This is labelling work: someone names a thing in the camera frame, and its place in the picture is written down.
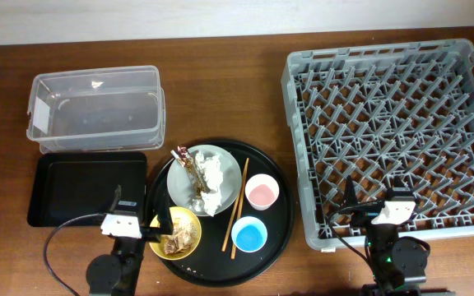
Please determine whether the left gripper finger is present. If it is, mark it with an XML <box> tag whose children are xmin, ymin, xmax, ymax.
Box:
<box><xmin>109</xmin><ymin>185</ymin><xmax>122</xmax><ymax>213</ymax></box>
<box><xmin>156</xmin><ymin>190</ymin><xmax>174</xmax><ymax>233</ymax></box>

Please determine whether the blue cup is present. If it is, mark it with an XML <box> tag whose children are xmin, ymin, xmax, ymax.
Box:
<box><xmin>231</xmin><ymin>216</ymin><xmax>267</xmax><ymax>253</ymax></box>

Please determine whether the peanut shells and rice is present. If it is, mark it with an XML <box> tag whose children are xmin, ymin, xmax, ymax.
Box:
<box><xmin>163</xmin><ymin>222</ymin><xmax>195</xmax><ymax>255</ymax></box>

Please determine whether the grey dishwasher rack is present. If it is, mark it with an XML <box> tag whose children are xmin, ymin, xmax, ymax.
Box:
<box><xmin>281</xmin><ymin>39</ymin><xmax>474</xmax><ymax>252</ymax></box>

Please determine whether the wooden chopstick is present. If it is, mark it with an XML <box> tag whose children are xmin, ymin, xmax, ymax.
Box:
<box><xmin>230</xmin><ymin>158</ymin><xmax>249</xmax><ymax>260</ymax></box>
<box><xmin>221</xmin><ymin>157</ymin><xmax>249</xmax><ymax>252</ymax></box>

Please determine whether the grey round plate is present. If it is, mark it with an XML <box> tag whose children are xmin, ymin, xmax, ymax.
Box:
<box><xmin>166</xmin><ymin>145</ymin><xmax>242</xmax><ymax>216</ymax></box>

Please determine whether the brown snack wrapper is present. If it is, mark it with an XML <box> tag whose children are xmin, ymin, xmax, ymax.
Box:
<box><xmin>171</xmin><ymin>146</ymin><xmax>207</xmax><ymax>198</ymax></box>

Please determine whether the round black serving tray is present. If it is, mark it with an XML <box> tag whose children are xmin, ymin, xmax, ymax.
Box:
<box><xmin>158</xmin><ymin>139</ymin><xmax>295</xmax><ymax>287</ymax></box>

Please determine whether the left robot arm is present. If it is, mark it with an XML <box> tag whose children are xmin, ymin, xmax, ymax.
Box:
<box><xmin>86</xmin><ymin>186</ymin><xmax>174</xmax><ymax>295</ymax></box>

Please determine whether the black rectangular tray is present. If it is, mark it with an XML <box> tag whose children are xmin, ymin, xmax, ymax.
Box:
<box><xmin>27</xmin><ymin>152</ymin><xmax>147</xmax><ymax>227</ymax></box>

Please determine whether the white tissue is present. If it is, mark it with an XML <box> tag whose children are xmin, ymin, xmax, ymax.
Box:
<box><xmin>192</xmin><ymin>151</ymin><xmax>224</xmax><ymax>216</ymax></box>

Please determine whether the pink cup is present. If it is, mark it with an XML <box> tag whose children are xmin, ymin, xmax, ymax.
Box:
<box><xmin>244</xmin><ymin>173</ymin><xmax>280</xmax><ymax>210</ymax></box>

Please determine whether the yellow bowl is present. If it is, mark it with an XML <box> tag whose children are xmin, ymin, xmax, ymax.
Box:
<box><xmin>149</xmin><ymin>206</ymin><xmax>202</xmax><ymax>261</ymax></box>

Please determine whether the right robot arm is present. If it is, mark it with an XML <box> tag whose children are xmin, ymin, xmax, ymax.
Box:
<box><xmin>340</xmin><ymin>177</ymin><xmax>430</xmax><ymax>295</ymax></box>

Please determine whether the clear plastic waste bin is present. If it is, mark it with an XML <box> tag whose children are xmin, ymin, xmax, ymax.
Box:
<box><xmin>26</xmin><ymin>65</ymin><xmax>166</xmax><ymax>153</ymax></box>

